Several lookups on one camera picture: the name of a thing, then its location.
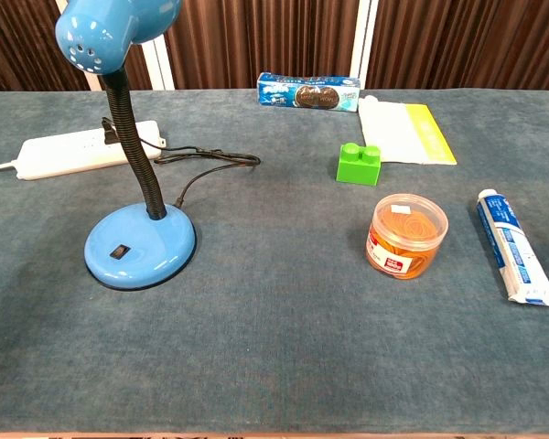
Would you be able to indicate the blue gooseneck desk lamp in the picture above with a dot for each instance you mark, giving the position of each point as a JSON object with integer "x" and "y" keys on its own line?
{"x": 137, "y": 238}

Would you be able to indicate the blue-grey table cloth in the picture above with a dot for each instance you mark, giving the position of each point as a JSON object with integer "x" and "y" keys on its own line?
{"x": 274, "y": 320}

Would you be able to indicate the green toy building block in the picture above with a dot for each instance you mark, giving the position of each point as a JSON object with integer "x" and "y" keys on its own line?
{"x": 359, "y": 164}

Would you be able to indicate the blue cookie package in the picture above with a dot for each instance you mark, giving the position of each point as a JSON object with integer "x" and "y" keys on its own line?
{"x": 308, "y": 93}

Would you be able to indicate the clear jar of rubber bands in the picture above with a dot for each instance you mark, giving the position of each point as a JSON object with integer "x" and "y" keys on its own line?
{"x": 407, "y": 238}

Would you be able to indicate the white yellow plastic bag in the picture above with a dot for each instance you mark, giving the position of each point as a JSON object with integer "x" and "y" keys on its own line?
{"x": 405, "y": 135}

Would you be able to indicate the brown pleated curtain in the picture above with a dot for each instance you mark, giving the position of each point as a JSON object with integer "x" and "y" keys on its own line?
{"x": 265, "y": 41}

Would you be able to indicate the white power strip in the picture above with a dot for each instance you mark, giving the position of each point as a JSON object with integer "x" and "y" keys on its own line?
{"x": 59, "y": 153}

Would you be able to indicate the white blue toothpaste tube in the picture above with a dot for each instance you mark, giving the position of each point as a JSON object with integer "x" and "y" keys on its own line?
{"x": 512, "y": 247}

